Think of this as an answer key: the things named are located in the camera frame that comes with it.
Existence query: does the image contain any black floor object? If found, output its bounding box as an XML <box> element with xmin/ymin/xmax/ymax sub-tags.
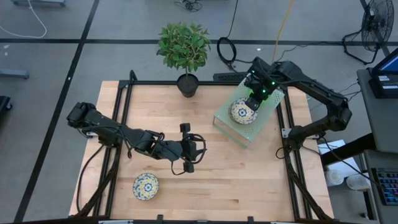
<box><xmin>0</xmin><ymin>95</ymin><xmax>13</xmax><ymax>112</ymax></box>

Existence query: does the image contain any green potted plant black pot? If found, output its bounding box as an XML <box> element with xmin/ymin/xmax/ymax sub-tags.
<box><xmin>156</xmin><ymin>21</ymin><xmax>212</xmax><ymax>98</ymax></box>

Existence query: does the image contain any black aluminium table frame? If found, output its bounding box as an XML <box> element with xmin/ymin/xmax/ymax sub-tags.
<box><xmin>68</xmin><ymin>69</ymin><xmax>340</xmax><ymax>224</ymax></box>

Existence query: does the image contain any grey desk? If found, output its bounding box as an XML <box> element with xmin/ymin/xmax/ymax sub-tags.
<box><xmin>356</xmin><ymin>68</ymin><xmax>398</xmax><ymax>154</ymax></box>

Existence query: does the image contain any black coiled cable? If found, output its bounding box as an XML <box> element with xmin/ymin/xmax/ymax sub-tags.
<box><xmin>216</xmin><ymin>0</ymin><xmax>239</xmax><ymax>72</ymax></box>

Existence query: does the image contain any black device with white labels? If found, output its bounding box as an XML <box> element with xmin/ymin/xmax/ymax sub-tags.
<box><xmin>368</xmin><ymin>73</ymin><xmax>398</xmax><ymax>100</ymax></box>

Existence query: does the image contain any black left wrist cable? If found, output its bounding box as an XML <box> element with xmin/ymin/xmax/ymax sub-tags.
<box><xmin>170</xmin><ymin>133</ymin><xmax>208</xmax><ymax>176</ymax></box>

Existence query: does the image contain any yellow hanging cable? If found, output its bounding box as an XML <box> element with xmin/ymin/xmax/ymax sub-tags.
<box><xmin>272</xmin><ymin>0</ymin><xmax>295</xmax><ymax>62</ymax></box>

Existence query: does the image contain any white paper sheet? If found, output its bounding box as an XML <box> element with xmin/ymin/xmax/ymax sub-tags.
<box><xmin>317</xmin><ymin>139</ymin><xmax>359</xmax><ymax>175</ymax></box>

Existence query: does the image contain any black floor fan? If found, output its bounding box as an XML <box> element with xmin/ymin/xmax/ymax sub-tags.
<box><xmin>341</xmin><ymin>0</ymin><xmax>396</xmax><ymax>65</ymax></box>

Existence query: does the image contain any yellow blue-floral patterned bowl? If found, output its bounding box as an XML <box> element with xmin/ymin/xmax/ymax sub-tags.
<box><xmin>228</xmin><ymin>97</ymin><xmax>259</xmax><ymax>126</ymax></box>
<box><xmin>132</xmin><ymin>172</ymin><xmax>160</xmax><ymax>201</ymax></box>

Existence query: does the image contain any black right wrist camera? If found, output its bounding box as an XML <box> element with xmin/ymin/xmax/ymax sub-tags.
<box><xmin>247</xmin><ymin>57</ymin><xmax>269</xmax><ymax>81</ymax></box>

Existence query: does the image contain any pale green perforated metal shelf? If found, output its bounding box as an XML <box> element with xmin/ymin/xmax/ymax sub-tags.
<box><xmin>212</xmin><ymin>79</ymin><xmax>285</xmax><ymax>149</ymax></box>

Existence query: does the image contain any white floor cable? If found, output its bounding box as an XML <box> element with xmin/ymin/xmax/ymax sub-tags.
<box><xmin>0</xmin><ymin>0</ymin><xmax>48</xmax><ymax>39</ymax></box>

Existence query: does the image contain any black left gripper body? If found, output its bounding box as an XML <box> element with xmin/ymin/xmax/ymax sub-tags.
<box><xmin>174</xmin><ymin>138</ymin><xmax>202</xmax><ymax>163</ymax></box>

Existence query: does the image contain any grey metal stand foot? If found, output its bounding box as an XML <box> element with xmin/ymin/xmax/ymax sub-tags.
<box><xmin>0</xmin><ymin>68</ymin><xmax>30</xmax><ymax>80</ymax></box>

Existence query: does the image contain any black floor cable bundle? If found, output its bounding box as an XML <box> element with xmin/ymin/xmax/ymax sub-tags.
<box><xmin>173</xmin><ymin>0</ymin><xmax>203</xmax><ymax>13</ymax></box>

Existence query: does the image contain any black backlit keyboard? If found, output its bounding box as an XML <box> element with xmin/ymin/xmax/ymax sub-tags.
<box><xmin>371</xmin><ymin>167</ymin><xmax>398</xmax><ymax>207</ymax></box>

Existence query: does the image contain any white paper cup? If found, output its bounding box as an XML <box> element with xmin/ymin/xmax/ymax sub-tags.
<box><xmin>346</xmin><ymin>174</ymin><xmax>371</xmax><ymax>191</ymax></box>
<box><xmin>324</xmin><ymin>169</ymin><xmax>345</xmax><ymax>187</ymax></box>

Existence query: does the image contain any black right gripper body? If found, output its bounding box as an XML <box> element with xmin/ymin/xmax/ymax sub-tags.
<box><xmin>251</xmin><ymin>76</ymin><xmax>278</xmax><ymax>102</ymax></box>

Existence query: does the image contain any black power strip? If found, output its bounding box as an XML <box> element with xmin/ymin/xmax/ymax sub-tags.
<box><xmin>213</xmin><ymin>72</ymin><xmax>244</xmax><ymax>83</ymax></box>

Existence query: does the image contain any grey metal stand base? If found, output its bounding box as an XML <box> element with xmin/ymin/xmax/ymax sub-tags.
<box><xmin>11</xmin><ymin>0</ymin><xmax>67</xmax><ymax>7</ymax></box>

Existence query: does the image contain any laptop with blue screen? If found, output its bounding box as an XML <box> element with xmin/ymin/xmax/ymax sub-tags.
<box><xmin>372</xmin><ymin>47</ymin><xmax>398</xmax><ymax>76</ymax></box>

